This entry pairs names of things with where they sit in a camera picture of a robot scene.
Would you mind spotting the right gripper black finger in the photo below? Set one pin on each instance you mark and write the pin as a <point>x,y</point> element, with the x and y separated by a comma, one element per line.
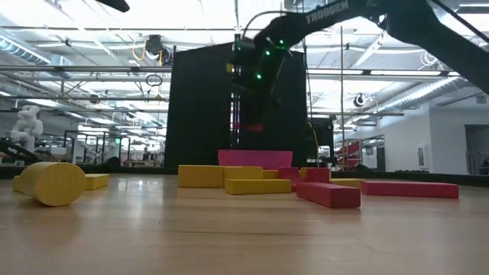
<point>263,109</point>
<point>243,110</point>

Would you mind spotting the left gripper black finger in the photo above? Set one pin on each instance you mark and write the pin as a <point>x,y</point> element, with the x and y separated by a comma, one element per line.
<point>114,5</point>

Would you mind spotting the small yellow wooden block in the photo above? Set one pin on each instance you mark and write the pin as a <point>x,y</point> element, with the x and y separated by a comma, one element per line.
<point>302,172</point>

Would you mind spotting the yellow wooden cylinder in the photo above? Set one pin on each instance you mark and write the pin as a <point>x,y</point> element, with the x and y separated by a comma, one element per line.
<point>51,183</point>

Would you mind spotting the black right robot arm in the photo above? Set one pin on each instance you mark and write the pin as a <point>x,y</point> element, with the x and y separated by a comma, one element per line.
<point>420,23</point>

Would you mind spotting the black folding partition screen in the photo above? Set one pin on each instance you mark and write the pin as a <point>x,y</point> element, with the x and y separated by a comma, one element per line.
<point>198,107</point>

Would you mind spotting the red plastic bin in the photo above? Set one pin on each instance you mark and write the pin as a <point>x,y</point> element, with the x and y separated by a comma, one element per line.
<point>256,158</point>

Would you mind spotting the black equipment cabinet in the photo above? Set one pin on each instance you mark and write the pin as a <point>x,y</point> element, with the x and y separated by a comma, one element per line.
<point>324,131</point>

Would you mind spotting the thin metal pole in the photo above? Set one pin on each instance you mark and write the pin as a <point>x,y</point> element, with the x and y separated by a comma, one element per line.
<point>342,95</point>

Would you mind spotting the red metal structure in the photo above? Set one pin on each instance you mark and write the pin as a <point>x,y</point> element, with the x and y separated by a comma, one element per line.
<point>351,151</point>

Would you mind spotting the white humanoid robot figure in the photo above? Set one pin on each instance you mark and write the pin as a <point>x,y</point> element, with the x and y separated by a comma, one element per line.
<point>26,126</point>

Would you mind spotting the black workstation frame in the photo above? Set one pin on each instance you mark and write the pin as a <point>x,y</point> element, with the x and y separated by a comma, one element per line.
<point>84,131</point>

